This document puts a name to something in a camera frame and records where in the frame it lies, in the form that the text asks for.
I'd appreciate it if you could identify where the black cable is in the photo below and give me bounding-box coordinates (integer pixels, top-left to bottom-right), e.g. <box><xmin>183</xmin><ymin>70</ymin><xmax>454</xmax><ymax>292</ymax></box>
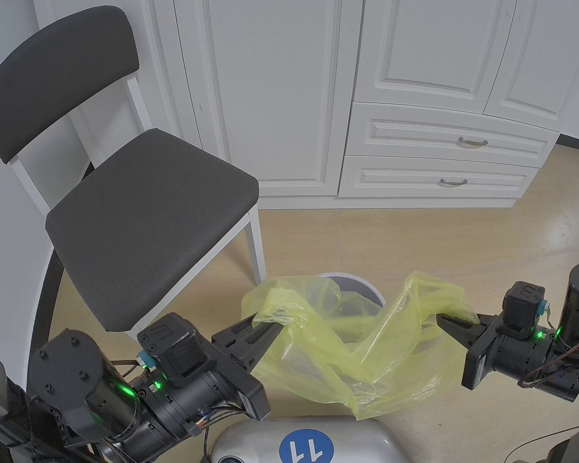
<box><xmin>511</xmin><ymin>422</ymin><xmax>579</xmax><ymax>463</ymax></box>

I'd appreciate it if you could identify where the white wardrobe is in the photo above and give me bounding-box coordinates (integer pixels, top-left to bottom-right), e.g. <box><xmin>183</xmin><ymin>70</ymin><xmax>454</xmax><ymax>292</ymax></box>
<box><xmin>29</xmin><ymin>0</ymin><xmax>579</xmax><ymax>211</ymax></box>

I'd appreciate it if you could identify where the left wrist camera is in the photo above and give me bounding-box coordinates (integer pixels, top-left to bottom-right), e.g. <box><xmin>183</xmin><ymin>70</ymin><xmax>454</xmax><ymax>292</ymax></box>
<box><xmin>136</xmin><ymin>313</ymin><xmax>209</xmax><ymax>388</ymax></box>

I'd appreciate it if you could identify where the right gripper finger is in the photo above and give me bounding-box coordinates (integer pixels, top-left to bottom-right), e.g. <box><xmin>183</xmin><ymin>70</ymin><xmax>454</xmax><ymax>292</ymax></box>
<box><xmin>442</xmin><ymin>324</ymin><xmax>479</xmax><ymax>352</ymax></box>
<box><xmin>436</xmin><ymin>313</ymin><xmax>489</xmax><ymax>337</ymax></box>

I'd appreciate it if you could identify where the white chair dark grey seat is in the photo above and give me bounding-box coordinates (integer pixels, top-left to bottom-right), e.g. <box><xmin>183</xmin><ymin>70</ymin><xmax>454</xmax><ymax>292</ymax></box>
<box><xmin>0</xmin><ymin>5</ymin><xmax>268</xmax><ymax>335</ymax></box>

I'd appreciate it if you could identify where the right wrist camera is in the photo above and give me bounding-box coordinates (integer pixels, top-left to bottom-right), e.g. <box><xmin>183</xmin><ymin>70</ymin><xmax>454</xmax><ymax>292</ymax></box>
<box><xmin>504</xmin><ymin>282</ymin><xmax>547</xmax><ymax>340</ymax></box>

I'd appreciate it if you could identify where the yellow plastic bag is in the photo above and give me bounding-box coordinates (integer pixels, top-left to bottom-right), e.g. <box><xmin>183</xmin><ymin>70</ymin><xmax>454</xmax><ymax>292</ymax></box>
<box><xmin>240</xmin><ymin>270</ymin><xmax>481</xmax><ymax>421</ymax></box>

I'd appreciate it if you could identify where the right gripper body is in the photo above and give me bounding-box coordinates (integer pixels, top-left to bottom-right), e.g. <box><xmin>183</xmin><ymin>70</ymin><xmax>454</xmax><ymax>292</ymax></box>
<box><xmin>462</xmin><ymin>324</ymin><xmax>561</xmax><ymax>391</ymax></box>

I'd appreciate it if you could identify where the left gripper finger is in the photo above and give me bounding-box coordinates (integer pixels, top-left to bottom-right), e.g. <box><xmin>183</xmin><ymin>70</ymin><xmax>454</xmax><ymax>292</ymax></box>
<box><xmin>211</xmin><ymin>317</ymin><xmax>262</xmax><ymax>352</ymax></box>
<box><xmin>231</xmin><ymin>322</ymin><xmax>285</xmax><ymax>375</ymax></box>

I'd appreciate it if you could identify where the white trash bin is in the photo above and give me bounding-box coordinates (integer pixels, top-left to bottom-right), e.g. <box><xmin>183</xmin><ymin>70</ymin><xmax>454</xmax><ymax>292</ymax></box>
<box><xmin>270</xmin><ymin>272</ymin><xmax>388</xmax><ymax>385</ymax></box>

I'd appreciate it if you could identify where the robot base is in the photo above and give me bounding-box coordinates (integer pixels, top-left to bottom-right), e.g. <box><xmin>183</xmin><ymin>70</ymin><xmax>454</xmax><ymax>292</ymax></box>
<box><xmin>212</xmin><ymin>417</ymin><xmax>406</xmax><ymax>463</ymax></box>

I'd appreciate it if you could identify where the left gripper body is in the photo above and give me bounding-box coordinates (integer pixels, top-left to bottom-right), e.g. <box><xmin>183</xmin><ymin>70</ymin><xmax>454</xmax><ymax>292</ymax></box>
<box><xmin>137</xmin><ymin>331</ymin><xmax>271</xmax><ymax>447</ymax></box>

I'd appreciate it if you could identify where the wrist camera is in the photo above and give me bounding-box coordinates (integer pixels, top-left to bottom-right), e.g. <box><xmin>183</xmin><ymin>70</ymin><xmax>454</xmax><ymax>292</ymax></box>
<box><xmin>136</xmin><ymin>313</ymin><xmax>209</xmax><ymax>388</ymax></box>
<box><xmin>504</xmin><ymin>282</ymin><xmax>547</xmax><ymax>340</ymax></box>

